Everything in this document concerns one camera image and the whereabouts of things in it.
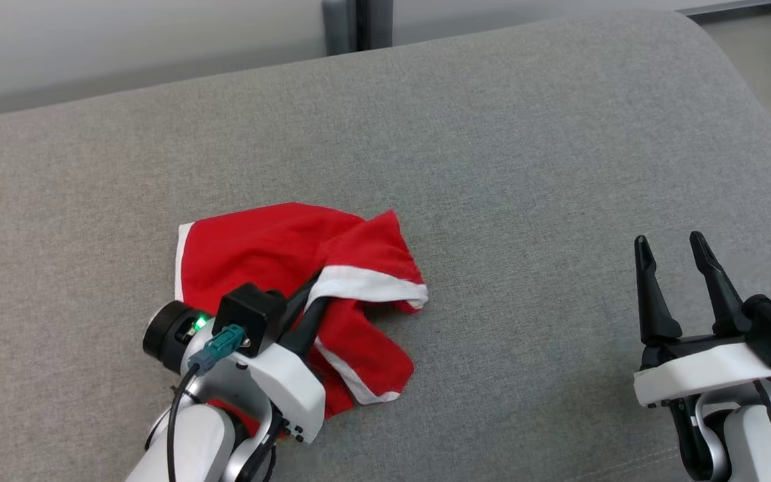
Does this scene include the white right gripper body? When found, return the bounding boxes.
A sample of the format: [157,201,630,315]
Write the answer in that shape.
[632,333,771,408]

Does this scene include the red shorts with white waistband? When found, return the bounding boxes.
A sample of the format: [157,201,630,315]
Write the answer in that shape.
[175,202,428,439]

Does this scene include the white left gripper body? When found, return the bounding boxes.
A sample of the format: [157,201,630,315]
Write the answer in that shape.
[225,343,327,445]

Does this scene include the grey partition post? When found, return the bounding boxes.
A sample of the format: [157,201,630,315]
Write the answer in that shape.
[322,0,394,56]

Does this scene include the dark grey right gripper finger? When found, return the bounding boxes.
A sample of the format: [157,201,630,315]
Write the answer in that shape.
[634,235,683,346]
[689,231,754,336]

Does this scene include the teal left camera connector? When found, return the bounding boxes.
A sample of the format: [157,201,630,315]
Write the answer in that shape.
[188,324,247,376]

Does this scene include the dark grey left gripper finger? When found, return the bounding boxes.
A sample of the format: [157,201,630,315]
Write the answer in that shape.
[283,269,325,323]
[278,297,331,359]

